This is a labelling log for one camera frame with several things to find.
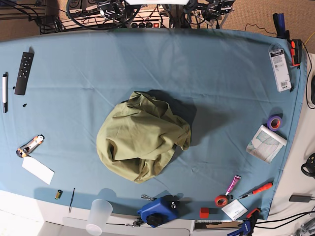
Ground olive green t-shirt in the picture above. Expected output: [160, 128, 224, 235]
[96, 91, 191, 183]

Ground light blue table cloth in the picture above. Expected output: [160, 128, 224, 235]
[0, 29, 307, 219]

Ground blue plastic clamp device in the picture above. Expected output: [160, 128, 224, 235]
[137, 194, 179, 228]

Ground black power strip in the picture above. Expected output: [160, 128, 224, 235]
[131, 22, 160, 28]

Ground pink glue tube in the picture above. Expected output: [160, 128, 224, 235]
[225, 175, 241, 196]

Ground red tape roll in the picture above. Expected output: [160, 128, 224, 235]
[215, 195, 229, 207]

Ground red cube block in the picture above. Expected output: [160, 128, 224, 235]
[199, 207, 210, 219]

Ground translucent plastic cup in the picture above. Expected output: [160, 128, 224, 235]
[86, 199, 113, 236]

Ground rolled printed paper sheet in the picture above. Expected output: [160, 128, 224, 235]
[246, 125, 287, 164]

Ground purple tape roll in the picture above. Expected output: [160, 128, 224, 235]
[266, 114, 283, 131]

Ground white square paper note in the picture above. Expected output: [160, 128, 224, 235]
[222, 199, 248, 221]

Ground small green battery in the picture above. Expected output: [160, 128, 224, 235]
[55, 189, 63, 200]

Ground black tweezers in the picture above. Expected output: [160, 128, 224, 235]
[68, 188, 75, 213]

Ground white paper card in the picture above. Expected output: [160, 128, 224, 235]
[22, 156, 55, 185]

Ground orange grey utility knife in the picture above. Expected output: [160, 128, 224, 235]
[16, 134, 45, 158]

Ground clear plastic package box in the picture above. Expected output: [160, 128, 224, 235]
[268, 44, 292, 92]

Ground black remote control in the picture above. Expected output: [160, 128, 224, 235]
[15, 52, 34, 95]

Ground blue orange spring clamp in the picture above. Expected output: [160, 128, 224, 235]
[227, 208, 261, 236]

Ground blue black clamp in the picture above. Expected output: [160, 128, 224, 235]
[273, 13, 290, 40]

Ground orange black clamp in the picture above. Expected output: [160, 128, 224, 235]
[291, 39, 303, 66]

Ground black power adapter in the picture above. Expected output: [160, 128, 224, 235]
[289, 195, 314, 203]

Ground black and white marker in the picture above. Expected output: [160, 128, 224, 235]
[2, 72, 8, 113]

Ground orange handled screwdriver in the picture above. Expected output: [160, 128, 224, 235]
[238, 182, 273, 199]

